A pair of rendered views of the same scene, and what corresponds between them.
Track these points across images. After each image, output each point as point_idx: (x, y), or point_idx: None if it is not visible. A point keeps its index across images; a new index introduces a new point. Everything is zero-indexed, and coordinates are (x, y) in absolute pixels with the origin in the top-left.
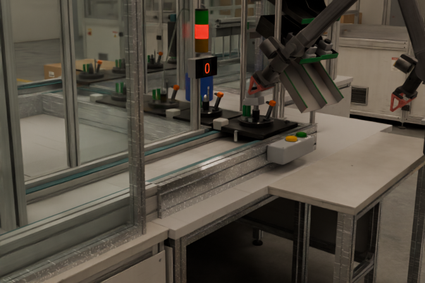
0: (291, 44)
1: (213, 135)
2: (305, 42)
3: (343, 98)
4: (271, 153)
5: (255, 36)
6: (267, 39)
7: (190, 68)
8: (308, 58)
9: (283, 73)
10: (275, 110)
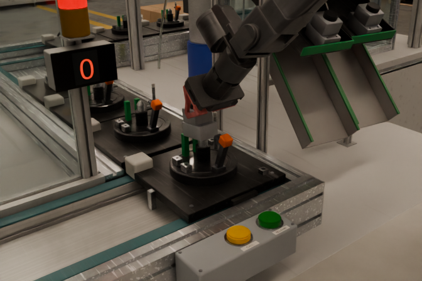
0: (248, 27)
1: (118, 189)
2: (278, 23)
3: (397, 114)
4: (181, 272)
5: None
6: (210, 10)
7: (48, 69)
8: (323, 44)
9: (276, 69)
10: (261, 135)
